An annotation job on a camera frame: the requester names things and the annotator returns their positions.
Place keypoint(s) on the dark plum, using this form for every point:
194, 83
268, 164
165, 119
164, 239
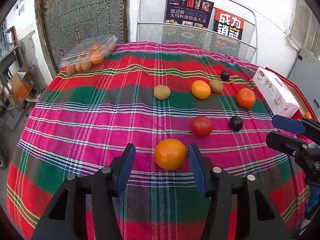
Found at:
224, 75
236, 123

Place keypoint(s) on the white metal mesh rack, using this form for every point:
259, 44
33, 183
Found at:
151, 27

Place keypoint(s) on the clear plastic fruit container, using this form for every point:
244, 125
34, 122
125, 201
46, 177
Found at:
89, 53

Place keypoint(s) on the mandarin orange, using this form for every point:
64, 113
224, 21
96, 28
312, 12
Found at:
245, 98

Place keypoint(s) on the grey cabinet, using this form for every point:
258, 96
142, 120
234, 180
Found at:
305, 74

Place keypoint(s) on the dark plum back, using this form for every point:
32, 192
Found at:
224, 75

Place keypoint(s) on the blue gloved right hand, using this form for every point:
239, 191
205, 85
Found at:
313, 199

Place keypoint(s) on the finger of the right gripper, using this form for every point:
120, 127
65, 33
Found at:
300, 127
289, 145

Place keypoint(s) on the studded metal door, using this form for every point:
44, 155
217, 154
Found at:
63, 24

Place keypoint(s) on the red cardboard tray box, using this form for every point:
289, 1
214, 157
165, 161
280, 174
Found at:
304, 105

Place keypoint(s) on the large orange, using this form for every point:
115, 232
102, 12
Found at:
307, 115

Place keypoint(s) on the plaid red tablecloth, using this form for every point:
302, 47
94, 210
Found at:
83, 121

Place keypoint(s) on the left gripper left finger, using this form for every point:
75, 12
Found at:
65, 217

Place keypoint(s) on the red black book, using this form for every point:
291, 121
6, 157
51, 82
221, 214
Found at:
228, 24

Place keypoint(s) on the dark blue cookbook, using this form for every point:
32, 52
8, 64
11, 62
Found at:
192, 13

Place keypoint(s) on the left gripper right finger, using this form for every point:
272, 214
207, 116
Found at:
257, 216

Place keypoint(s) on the small orange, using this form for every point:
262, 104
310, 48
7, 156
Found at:
200, 89

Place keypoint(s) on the white pink tissue pack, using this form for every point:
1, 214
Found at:
278, 97

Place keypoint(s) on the red tomato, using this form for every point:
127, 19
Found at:
201, 126

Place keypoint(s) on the cardboard box on shelf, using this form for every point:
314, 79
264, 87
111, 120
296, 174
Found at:
21, 84

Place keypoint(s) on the kiwi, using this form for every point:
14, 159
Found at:
216, 86
161, 92

